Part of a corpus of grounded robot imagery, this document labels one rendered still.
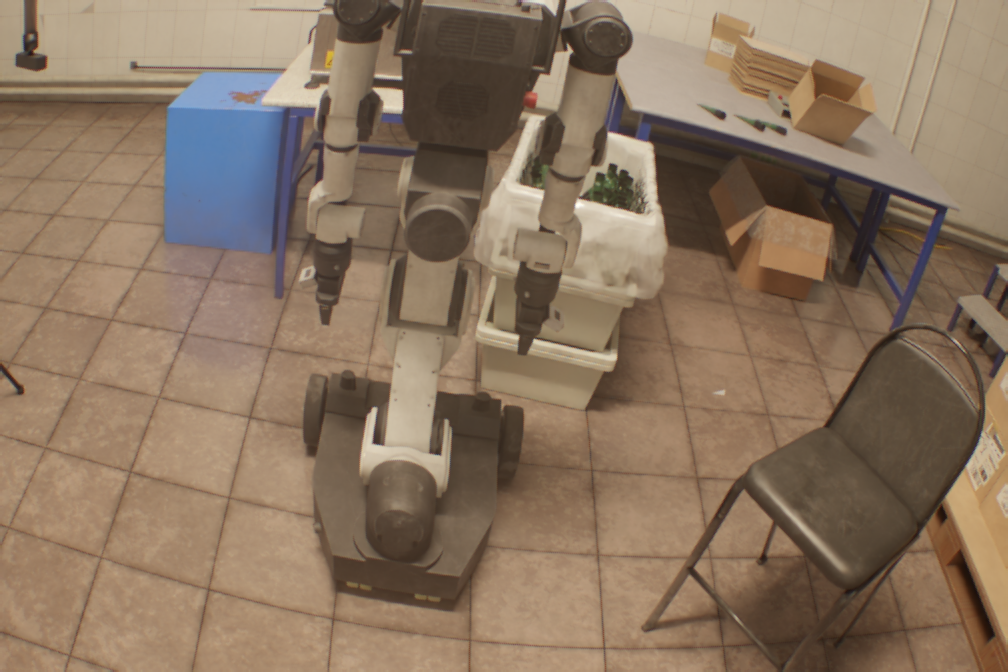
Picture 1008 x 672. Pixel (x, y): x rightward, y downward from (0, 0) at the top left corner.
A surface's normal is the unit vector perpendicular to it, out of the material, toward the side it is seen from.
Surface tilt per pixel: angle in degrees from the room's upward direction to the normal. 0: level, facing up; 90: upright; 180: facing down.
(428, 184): 45
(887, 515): 0
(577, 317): 96
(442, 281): 99
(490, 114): 105
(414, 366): 60
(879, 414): 77
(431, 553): 0
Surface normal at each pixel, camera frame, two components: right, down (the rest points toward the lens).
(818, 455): 0.18, -0.80
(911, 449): -0.78, -0.01
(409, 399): 0.09, 0.11
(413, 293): 0.01, 0.53
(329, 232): -0.04, 0.73
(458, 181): 0.13, -0.14
